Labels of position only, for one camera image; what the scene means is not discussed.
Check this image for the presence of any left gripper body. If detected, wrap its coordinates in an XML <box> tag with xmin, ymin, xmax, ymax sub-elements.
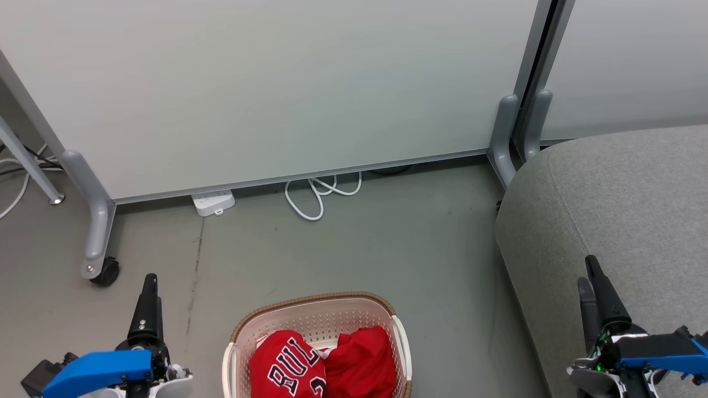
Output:
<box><xmin>116</xmin><ymin>341</ymin><xmax>194</xmax><ymax>389</ymax></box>

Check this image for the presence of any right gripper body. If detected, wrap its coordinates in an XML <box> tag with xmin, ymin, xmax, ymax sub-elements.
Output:
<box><xmin>569</xmin><ymin>325</ymin><xmax>654</xmax><ymax>398</ymax></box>

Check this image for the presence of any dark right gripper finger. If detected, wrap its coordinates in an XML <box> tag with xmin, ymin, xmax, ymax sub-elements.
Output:
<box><xmin>585</xmin><ymin>255</ymin><xmax>632</xmax><ymax>331</ymax></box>
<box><xmin>578</xmin><ymin>277</ymin><xmax>603</xmax><ymax>347</ymax></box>

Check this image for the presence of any red Bulls jersey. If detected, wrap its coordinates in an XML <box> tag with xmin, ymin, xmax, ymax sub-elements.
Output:
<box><xmin>249</xmin><ymin>330</ymin><xmax>328</xmax><ymax>398</ymax></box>

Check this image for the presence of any plain red garment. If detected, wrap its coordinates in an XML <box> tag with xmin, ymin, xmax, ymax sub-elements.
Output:
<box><xmin>324</xmin><ymin>326</ymin><xmax>398</xmax><ymax>398</ymax></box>

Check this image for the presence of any grey fabric sofa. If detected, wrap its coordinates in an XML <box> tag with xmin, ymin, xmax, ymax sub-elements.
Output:
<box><xmin>495</xmin><ymin>124</ymin><xmax>708</xmax><ymax>398</ymax></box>

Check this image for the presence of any black caster wheel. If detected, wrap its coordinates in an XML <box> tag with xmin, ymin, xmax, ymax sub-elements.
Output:
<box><xmin>90</xmin><ymin>256</ymin><xmax>121</xmax><ymax>287</ymax></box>

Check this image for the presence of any grey partition foot with caster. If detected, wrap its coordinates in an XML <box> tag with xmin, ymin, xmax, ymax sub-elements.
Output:
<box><xmin>61</xmin><ymin>149</ymin><xmax>118</xmax><ymax>280</ymax></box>

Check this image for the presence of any white power strip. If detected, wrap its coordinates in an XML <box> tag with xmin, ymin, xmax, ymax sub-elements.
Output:
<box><xmin>191</xmin><ymin>190</ymin><xmax>236</xmax><ymax>217</ymax></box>

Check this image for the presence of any white perforated laundry basket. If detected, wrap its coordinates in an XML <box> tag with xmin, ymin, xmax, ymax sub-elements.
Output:
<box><xmin>222</xmin><ymin>292</ymin><xmax>413</xmax><ymax>398</ymax></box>

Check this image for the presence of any grey metal table leg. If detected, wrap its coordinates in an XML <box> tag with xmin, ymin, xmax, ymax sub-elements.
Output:
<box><xmin>0</xmin><ymin>116</ymin><xmax>66</xmax><ymax>206</ymax></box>

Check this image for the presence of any grey curved partition foot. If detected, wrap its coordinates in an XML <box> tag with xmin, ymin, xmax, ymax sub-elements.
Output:
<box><xmin>523</xmin><ymin>88</ymin><xmax>554</xmax><ymax>162</ymax></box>
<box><xmin>488</xmin><ymin>94</ymin><xmax>521</xmax><ymax>190</ymax></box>

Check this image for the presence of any narrow white partition panel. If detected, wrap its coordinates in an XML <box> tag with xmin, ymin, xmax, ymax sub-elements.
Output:
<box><xmin>539</xmin><ymin>0</ymin><xmax>708</xmax><ymax>145</ymax></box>

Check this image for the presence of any large white partition panel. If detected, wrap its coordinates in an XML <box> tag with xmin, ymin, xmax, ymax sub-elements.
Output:
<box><xmin>0</xmin><ymin>0</ymin><xmax>554</xmax><ymax>205</ymax></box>

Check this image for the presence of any white floor cable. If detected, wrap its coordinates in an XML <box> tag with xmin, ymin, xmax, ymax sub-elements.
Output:
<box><xmin>0</xmin><ymin>144</ymin><xmax>63</xmax><ymax>219</ymax></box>

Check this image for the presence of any black floor cable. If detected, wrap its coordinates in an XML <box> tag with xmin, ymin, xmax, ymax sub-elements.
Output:
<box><xmin>0</xmin><ymin>143</ymin><xmax>63</xmax><ymax>177</ymax></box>

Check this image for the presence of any white looped power cable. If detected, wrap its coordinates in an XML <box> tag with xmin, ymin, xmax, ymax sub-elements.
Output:
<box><xmin>284</xmin><ymin>172</ymin><xmax>363</xmax><ymax>222</ymax></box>

